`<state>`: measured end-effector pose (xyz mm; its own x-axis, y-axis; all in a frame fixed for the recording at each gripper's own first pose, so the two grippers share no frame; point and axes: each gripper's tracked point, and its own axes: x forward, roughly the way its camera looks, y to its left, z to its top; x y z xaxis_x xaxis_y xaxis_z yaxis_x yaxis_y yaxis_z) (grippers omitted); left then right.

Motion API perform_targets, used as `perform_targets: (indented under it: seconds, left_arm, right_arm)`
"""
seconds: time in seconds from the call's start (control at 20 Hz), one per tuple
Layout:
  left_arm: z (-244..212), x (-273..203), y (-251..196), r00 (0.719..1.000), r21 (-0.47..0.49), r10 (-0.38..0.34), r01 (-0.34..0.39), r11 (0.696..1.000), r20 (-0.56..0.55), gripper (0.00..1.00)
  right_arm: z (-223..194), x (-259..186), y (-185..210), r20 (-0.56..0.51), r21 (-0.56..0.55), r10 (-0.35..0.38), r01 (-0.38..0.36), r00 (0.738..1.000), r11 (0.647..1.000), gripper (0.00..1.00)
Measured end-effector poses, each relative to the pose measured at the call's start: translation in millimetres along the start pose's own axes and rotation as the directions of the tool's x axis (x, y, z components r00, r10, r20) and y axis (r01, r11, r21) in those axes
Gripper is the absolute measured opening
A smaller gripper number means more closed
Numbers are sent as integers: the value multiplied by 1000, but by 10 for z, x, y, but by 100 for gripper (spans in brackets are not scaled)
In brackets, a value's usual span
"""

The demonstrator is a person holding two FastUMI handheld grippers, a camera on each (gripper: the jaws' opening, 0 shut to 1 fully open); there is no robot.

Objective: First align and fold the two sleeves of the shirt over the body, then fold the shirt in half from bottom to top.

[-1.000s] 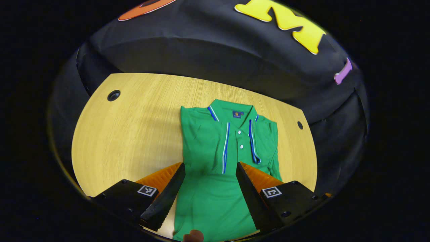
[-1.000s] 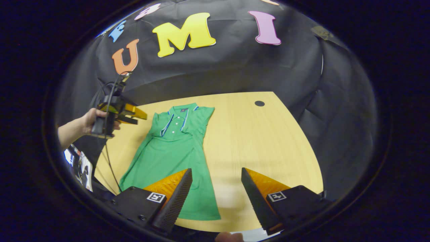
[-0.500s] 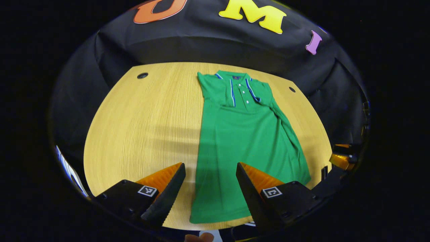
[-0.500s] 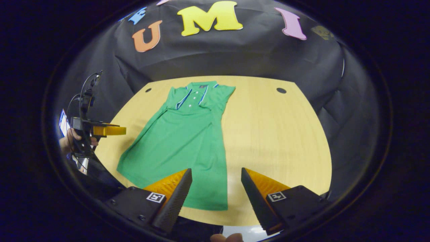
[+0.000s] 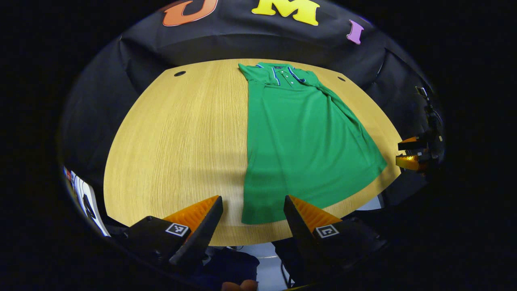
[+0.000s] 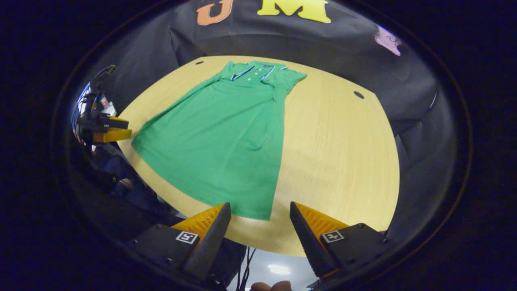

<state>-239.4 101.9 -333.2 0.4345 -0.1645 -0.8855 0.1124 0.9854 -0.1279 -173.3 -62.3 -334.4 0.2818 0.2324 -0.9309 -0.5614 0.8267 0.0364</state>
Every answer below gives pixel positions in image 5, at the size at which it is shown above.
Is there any green T-shirt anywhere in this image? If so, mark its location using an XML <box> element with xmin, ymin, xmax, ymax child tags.
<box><xmin>237</xmin><ymin>62</ymin><xmax>388</xmax><ymax>225</ymax></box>

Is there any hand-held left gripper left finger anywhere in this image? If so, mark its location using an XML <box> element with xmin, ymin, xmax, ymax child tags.
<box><xmin>123</xmin><ymin>195</ymin><xmax>224</xmax><ymax>267</ymax></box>

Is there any white side desk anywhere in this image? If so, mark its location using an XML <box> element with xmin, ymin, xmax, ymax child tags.
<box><xmin>64</xmin><ymin>166</ymin><xmax>111</xmax><ymax>238</ymax></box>

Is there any person's dark clothing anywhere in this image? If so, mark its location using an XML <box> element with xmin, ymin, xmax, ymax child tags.
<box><xmin>194</xmin><ymin>246</ymin><xmax>261</xmax><ymax>289</ymax></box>

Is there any black backdrop cloth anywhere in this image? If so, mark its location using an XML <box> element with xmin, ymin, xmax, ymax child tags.
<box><xmin>59</xmin><ymin>0</ymin><xmax>445</xmax><ymax>211</ymax></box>

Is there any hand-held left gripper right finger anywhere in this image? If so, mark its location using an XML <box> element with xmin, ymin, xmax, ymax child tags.
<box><xmin>283</xmin><ymin>195</ymin><xmax>388</xmax><ymax>270</ymax></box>

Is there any black computer mouse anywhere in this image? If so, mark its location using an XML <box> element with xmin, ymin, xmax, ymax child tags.
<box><xmin>83</xmin><ymin>194</ymin><xmax>97</xmax><ymax>219</ymax></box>

